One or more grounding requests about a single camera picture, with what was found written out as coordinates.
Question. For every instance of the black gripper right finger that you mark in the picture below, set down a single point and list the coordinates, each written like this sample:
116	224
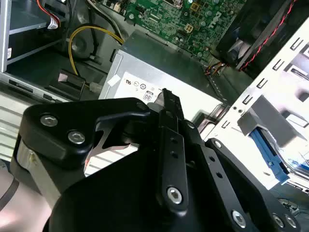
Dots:
227	186

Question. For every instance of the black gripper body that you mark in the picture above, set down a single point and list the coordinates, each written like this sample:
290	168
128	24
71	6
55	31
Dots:
116	200

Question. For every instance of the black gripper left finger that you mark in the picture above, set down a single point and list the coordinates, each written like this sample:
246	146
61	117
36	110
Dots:
60	116

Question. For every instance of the hard disk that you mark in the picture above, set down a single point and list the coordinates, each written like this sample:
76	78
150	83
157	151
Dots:
266	149

